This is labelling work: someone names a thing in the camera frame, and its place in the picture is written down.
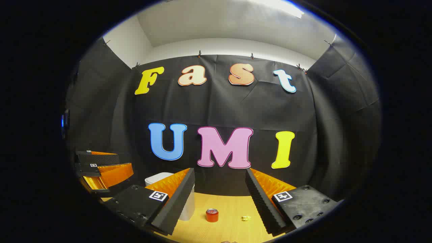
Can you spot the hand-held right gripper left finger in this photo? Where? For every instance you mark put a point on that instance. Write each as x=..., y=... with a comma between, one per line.
x=179, y=202

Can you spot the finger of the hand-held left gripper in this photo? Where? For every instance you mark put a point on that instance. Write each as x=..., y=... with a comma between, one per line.
x=98, y=159
x=87, y=169

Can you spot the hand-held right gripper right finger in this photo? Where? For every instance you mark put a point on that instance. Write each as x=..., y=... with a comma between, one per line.
x=261, y=202

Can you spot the yellow paper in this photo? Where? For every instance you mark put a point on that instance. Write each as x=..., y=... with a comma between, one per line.
x=246, y=218

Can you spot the white desktop garbage bin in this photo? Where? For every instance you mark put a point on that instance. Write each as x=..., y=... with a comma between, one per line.
x=158, y=177

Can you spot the red pop can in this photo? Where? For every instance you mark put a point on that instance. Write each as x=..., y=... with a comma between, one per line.
x=212, y=216

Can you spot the wooden desktop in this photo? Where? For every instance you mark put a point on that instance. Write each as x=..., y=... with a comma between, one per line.
x=229, y=229

